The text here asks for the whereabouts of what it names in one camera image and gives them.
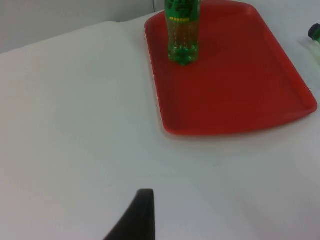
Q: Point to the red plastic tray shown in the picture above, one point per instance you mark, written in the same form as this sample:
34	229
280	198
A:
237	87

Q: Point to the green plastic bottle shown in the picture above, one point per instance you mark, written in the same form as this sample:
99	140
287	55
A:
183	37
315	35

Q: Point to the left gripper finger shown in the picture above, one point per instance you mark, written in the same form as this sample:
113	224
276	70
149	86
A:
140	220

